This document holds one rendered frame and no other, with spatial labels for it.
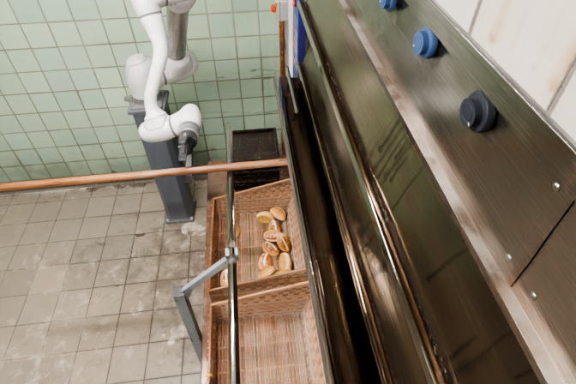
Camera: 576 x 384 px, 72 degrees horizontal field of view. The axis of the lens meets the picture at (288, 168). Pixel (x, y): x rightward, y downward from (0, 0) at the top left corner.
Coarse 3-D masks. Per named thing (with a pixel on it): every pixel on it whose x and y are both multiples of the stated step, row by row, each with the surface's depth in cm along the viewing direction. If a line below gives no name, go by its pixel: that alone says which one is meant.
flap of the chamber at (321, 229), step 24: (288, 96) 159; (312, 144) 140; (312, 168) 130; (312, 192) 122; (312, 216) 115; (336, 240) 110; (336, 264) 104; (312, 288) 98; (336, 288) 99; (336, 312) 94; (360, 312) 96; (336, 336) 90; (360, 336) 91; (360, 360) 87
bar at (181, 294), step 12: (228, 132) 181; (228, 144) 175; (228, 156) 170; (228, 180) 159; (228, 192) 155; (228, 204) 150; (228, 216) 146; (228, 228) 142; (228, 240) 139; (228, 252) 135; (216, 264) 140; (228, 264) 132; (204, 276) 142; (228, 276) 129; (180, 288) 150; (192, 288) 147; (228, 288) 126; (180, 300) 150; (228, 300) 123; (180, 312) 156; (192, 312) 162; (228, 312) 121; (192, 324) 164; (192, 336) 171
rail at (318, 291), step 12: (276, 72) 167; (276, 84) 162; (288, 120) 144; (288, 132) 139; (288, 144) 134; (300, 180) 122; (300, 192) 118; (300, 204) 115; (300, 216) 113; (312, 240) 106; (312, 252) 103; (312, 264) 100; (312, 276) 98; (324, 300) 94; (324, 312) 91; (324, 324) 89; (324, 336) 87; (324, 348) 87; (336, 360) 84; (336, 372) 82
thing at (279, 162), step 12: (180, 168) 160; (192, 168) 160; (204, 168) 160; (216, 168) 160; (228, 168) 161; (240, 168) 162; (252, 168) 163; (36, 180) 156; (48, 180) 156; (60, 180) 156; (72, 180) 156; (84, 180) 157; (96, 180) 157; (108, 180) 158; (120, 180) 159
